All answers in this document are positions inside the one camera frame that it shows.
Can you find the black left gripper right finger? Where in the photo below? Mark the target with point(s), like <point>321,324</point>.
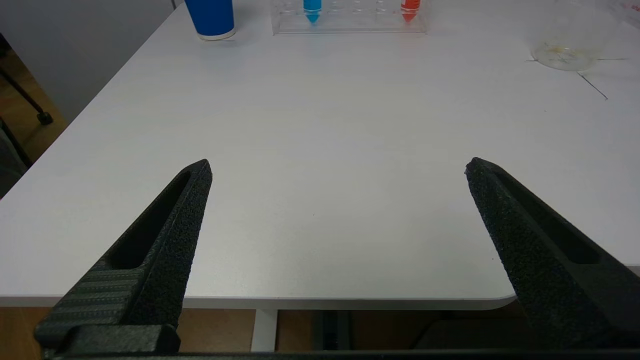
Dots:
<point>540,270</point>

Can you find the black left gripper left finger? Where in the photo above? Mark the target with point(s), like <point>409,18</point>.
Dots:
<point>165,260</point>

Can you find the clear glass beaker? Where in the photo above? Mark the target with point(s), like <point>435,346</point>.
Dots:
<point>565,52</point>

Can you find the clear acrylic test tube rack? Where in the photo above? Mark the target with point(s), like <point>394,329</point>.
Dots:
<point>632,10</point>
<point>357,22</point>

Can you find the test tube with blue pigment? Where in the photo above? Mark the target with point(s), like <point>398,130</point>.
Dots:
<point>312,10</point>

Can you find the test tube with red pigment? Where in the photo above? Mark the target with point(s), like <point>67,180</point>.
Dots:
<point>410,9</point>

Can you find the white table leg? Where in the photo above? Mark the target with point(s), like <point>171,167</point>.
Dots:
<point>264,330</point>

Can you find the black stand leg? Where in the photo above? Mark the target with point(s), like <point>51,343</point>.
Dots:
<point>44,118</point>

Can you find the blue paper cup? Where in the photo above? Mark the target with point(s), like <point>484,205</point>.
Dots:
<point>212,17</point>

